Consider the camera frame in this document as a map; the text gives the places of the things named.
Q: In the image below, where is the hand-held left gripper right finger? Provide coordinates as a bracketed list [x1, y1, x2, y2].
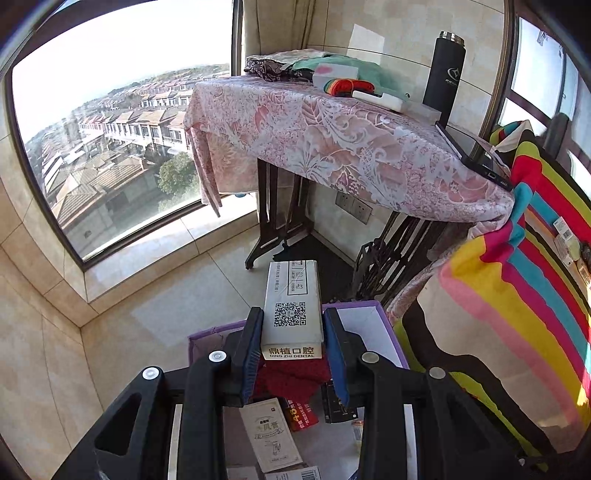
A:
[322, 307, 527, 480]

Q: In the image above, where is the large city view window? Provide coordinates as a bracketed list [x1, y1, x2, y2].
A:
[0, 0, 243, 273]

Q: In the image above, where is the pink floral tablecloth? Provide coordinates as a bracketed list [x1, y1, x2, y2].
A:
[183, 76, 515, 224]

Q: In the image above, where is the red white patterned box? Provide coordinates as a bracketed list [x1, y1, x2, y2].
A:
[286, 401, 319, 432]

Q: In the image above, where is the black iron table frame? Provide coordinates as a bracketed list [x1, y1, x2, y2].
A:
[245, 159, 476, 308]

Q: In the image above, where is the white orange toothpaste box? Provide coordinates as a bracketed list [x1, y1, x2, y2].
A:
[261, 260, 325, 361]

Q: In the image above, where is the red scrunchie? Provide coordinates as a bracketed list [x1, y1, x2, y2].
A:
[252, 355, 333, 407]

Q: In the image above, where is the dark framed window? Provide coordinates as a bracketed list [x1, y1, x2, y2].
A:
[480, 0, 591, 153]

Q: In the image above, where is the black product box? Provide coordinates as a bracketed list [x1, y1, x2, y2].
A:
[321, 381, 358, 424]

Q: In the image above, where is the striped tablecloth on desktop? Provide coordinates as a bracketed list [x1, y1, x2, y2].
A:
[392, 120, 591, 462]

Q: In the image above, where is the beige curtain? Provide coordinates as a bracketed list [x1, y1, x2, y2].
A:
[242, 0, 319, 58]

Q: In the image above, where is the large cream box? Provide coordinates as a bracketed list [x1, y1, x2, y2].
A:
[239, 397, 303, 472]

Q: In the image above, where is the flat white box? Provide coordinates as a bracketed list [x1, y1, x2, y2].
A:
[353, 90, 407, 112]

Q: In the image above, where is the dark patterned cloth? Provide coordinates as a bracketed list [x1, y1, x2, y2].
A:
[244, 55, 296, 83]

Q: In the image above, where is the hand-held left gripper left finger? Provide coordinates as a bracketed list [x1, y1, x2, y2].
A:
[51, 307, 265, 480]

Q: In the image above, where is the rainbow striped object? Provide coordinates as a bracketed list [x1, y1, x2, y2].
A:
[330, 78, 375, 97]

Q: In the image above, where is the black thermos bottle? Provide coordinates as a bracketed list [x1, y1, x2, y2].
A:
[422, 31, 465, 125]

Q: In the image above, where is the wall socket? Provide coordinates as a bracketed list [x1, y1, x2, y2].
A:
[335, 191, 374, 225]

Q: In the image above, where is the purple cardboard box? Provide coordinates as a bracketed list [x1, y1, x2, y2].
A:
[187, 300, 411, 480]

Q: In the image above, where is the white pink box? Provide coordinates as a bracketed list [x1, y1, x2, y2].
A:
[313, 62, 361, 88]

